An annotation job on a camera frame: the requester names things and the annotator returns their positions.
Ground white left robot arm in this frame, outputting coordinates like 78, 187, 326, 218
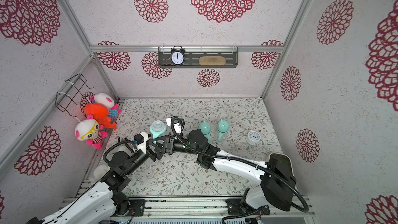
28, 134, 174, 224

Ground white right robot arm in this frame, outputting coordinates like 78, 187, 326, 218
150, 116, 309, 213

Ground white plush yellow glasses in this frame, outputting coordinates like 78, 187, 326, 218
74, 115, 108, 149

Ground red orange plush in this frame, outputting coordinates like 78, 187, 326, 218
84, 103, 117, 130

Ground white alarm clock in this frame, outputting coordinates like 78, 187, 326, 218
246, 130, 262, 146

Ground white pink plush upper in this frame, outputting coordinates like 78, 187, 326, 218
90, 93, 119, 110

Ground tan brush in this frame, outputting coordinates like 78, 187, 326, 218
199, 56, 227, 66

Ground black alarm clock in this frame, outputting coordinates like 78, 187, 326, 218
171, 45, 186, 66

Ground white sterilizer box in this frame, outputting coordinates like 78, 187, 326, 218
266, 152, 292, 169

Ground metal base rail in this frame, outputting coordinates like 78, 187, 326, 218
58, 195, 315, 224

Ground grey wall shelf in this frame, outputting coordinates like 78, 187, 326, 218
158, 46, 239, 68

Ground black wire basket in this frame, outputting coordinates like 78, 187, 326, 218
54, 73, 94, 118

